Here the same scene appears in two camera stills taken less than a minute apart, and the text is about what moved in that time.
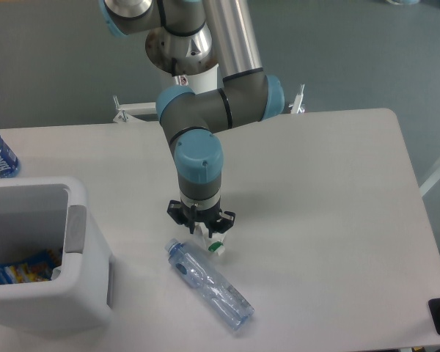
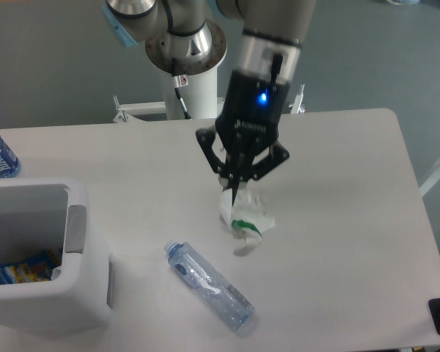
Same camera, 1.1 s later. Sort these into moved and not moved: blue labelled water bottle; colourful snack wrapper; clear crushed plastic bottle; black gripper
Moved: black gripper
Not moved: colourful snack wrapper; blue labelled water bottle; clear crushed plastic bottle
